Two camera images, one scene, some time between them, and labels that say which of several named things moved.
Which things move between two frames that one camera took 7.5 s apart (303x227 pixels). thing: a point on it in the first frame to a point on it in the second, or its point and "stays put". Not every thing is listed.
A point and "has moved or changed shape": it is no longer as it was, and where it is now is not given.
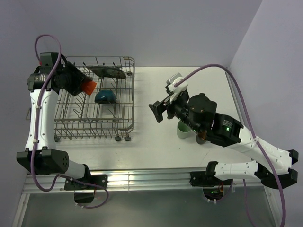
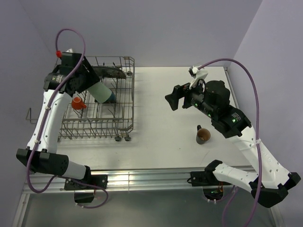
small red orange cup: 89,86 has moved or changed shape
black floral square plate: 106,71 stays put
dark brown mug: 201,137 stays put
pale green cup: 183,130 to 101,92
